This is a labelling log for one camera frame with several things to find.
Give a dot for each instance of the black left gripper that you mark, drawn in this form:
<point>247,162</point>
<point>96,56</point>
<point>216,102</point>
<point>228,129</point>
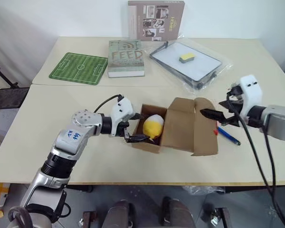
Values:
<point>123,127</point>

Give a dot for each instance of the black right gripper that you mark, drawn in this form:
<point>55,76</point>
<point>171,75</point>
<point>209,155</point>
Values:
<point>235,111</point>

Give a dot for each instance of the yellow and white plush item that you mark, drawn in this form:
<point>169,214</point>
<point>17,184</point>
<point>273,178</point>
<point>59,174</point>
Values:
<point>153,127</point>

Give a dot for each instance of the blue pen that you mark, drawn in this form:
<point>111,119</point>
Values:
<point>229,135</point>

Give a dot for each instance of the brown cardboard box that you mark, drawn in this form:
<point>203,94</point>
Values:
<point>180,133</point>

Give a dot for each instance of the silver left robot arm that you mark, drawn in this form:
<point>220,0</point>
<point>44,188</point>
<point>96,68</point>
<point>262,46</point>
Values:
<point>69,142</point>

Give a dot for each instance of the brown photo album box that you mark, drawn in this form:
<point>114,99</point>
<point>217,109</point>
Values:
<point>159,20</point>

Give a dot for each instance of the whiteboard in plastic bag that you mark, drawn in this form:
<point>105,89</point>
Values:
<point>224,65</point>

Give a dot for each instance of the black framed whiteboard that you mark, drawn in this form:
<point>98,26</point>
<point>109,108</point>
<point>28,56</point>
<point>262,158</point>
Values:
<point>187,64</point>

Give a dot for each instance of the yellow sponge eraser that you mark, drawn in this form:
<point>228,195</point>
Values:
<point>187,58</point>

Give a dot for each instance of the thick FEED book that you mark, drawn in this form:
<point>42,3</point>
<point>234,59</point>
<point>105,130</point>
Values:
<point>127,58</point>

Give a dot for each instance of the crumpled clear plastic wrap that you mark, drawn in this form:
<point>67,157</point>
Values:
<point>204,189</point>

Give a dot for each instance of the green soccer field mat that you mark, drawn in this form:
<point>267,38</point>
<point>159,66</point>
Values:
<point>79,69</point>

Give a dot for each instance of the dark rounded shape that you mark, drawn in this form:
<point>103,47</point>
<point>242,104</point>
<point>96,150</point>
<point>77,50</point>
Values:
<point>178,212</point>
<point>121,213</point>

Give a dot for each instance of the black tripod stand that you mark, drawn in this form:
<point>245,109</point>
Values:
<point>1,76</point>

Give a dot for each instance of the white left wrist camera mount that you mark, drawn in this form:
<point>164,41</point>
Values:
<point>121,111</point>

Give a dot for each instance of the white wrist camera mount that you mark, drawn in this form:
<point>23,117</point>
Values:
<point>121,111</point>
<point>251,95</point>

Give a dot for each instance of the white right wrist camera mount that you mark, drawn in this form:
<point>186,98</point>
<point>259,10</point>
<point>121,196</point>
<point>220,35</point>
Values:
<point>251,95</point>

